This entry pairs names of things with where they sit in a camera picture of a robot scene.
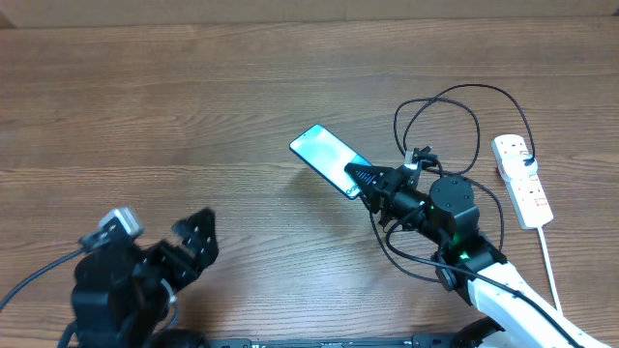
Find Samsung Galaxy smartphone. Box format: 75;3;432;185
289;124;371;200

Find black USB charger cable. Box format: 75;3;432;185
368;83;538;284

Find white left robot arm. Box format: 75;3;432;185
58;207;219;348

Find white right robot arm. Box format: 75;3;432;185
344;160;601;347

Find white charger plug adapter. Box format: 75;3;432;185
498;154;539;182

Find white power strip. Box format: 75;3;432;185
491;134;553;230

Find cardboard back panel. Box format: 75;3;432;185
1;0;618;29

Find white power strip cord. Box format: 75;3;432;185
536;226;565;315

